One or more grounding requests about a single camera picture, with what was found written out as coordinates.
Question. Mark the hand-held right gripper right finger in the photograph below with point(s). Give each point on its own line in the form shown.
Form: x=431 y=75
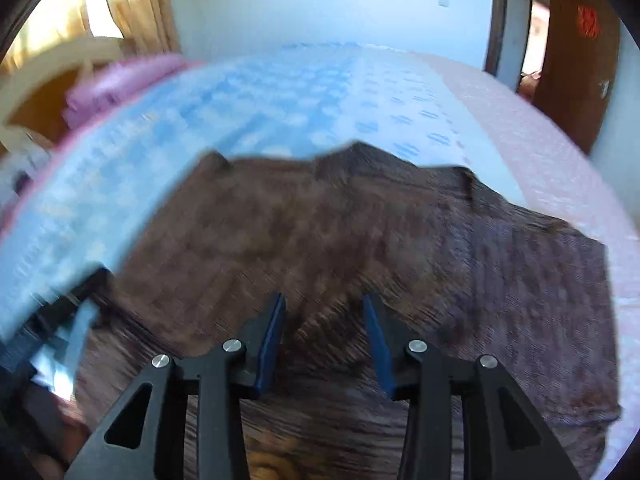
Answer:
x=377 y=345

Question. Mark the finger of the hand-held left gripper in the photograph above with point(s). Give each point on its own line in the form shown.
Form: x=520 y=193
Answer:
x=70 y=295

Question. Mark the brown wooden door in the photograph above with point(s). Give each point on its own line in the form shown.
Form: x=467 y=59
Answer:
x=570 y=75

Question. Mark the pink pillow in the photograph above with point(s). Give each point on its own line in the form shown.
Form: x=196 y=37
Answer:
x=130 y=80

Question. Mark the brown wooden door frame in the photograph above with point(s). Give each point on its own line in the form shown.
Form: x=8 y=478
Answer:
x=495 y=25

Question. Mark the cream wooden headboard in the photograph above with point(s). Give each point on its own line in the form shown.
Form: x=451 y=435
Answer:
x=50 y=60

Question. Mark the brown knit sweater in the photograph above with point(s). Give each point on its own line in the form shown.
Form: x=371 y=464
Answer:
x=325 y=220

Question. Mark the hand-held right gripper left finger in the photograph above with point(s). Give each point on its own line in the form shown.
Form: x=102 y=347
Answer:
x=272 y=345

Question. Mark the blue patterned bed sheet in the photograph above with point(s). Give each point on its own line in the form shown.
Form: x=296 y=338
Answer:
x=275 y=95

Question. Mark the yellow curtain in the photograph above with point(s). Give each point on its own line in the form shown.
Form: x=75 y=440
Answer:
x=140 y=5

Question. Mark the pink polka dot blanket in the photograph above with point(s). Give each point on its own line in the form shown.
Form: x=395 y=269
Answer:
x=525 y=125

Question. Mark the red paper door decoration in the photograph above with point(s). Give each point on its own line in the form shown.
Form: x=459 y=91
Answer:
x=588 y=20

